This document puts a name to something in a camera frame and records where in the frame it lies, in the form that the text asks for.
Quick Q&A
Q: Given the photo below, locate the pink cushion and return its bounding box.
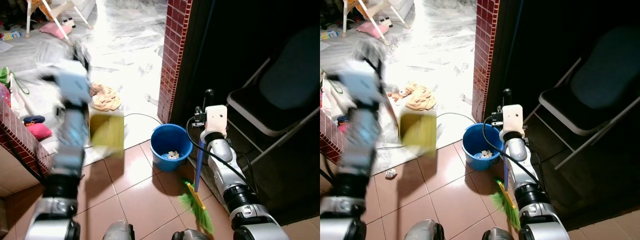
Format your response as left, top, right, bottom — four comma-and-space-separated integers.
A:
26, 123, 53, 141

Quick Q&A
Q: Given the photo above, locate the orange crumpled cloth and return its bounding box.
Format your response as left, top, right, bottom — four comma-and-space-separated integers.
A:
89, 81, 122, 112
389, 81, 437, 112

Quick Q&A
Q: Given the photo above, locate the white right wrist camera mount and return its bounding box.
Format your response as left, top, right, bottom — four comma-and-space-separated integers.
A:
203, 104, 229, 139
500, 103, 525, 139

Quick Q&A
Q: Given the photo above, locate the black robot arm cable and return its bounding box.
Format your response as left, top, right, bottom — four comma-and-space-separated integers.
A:
185, 116, 257, 193
481, 115, 522, 173

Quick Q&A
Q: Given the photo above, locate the robot left leg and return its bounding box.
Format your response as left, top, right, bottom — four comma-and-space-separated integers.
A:
102, 219, 136, 240
403, 218, 446, 240

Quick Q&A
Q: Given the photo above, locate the yellow dustpan with red handle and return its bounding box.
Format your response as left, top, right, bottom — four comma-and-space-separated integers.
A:
85, 92, 126, 157
379, 90, 439, 157

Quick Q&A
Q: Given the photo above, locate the pink pillow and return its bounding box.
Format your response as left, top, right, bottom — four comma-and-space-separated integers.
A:
355, 20, 391, 40
39, 21, 74, 40

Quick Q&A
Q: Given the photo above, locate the robot leg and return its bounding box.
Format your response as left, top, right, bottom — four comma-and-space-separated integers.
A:
102, 219, 136, 240
172, 228, 211, 240
482, 227, 521, 240
403, 218, 446, 240

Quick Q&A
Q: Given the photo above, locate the dark folding chair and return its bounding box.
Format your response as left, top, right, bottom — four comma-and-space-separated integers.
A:
537, 25, 640, 172
227, 25, 321, 167

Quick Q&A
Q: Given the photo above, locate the blue plastic bucket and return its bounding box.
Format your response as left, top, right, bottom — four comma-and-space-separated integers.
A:
462, 123, 505, 172
150, 123, 194, 173

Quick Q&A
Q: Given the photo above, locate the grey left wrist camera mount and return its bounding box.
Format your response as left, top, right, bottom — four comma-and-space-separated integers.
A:
44, 60, 94, 109
336, 62, 385, 109

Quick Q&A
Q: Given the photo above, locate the green broom with blue handle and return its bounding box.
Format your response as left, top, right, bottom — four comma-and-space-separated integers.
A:
178, 88, 216, 236
490, 88, 522, 231

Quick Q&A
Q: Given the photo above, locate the robot right leg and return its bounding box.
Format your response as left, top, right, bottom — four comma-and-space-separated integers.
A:
172, 228, 211, 240
482, 227, 521, 240

